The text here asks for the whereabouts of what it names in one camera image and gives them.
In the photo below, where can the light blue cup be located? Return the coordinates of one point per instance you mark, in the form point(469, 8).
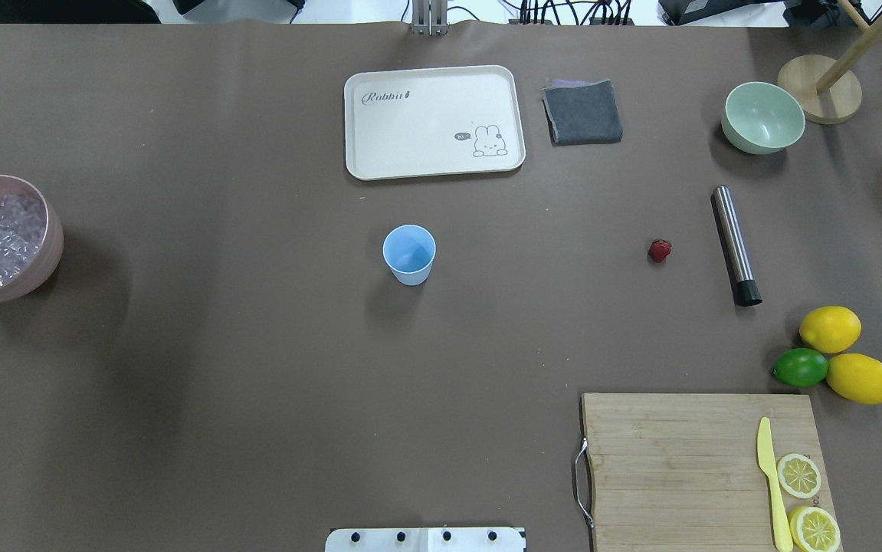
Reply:
point(409, 251)

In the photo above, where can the cream rabbit tray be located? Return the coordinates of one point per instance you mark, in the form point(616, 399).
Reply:
point(433, 121)

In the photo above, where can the lemon slice lower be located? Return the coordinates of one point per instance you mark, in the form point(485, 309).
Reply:
point(814, 529)

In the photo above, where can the grey folded cloth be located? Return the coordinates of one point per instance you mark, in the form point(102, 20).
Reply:
point(582, 112)

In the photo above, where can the wooden cutting board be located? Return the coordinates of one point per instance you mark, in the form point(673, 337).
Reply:
point(678, 471)

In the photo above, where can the red strawberry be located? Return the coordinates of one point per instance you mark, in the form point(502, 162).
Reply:
point(659, 250)

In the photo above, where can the mint green bowl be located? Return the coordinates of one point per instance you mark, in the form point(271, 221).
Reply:
point(761, 118)

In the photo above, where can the green lime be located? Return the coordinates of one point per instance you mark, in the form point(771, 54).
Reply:
point(801, 367)

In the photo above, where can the lemon slice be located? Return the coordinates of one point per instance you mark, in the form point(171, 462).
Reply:
point(799, 476)
point(814, 529)

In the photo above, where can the yellow lemon near board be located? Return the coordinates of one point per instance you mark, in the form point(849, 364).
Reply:
point(856, 377)

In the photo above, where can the wooden mug tree stand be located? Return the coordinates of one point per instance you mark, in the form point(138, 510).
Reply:
point(825, 88)

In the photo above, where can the pink bowl of ice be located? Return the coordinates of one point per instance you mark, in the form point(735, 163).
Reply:
point(31, 238)

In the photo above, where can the yellow lemon upper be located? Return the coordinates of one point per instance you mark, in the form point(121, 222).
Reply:
point(830, 329)

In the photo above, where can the lemon slice upper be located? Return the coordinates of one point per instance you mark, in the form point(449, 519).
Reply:
point(799, 476)

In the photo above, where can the yellow plastic knife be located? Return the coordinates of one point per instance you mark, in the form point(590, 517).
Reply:
point(765, 457)

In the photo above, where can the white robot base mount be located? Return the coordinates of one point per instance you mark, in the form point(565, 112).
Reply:
point(427, 539)

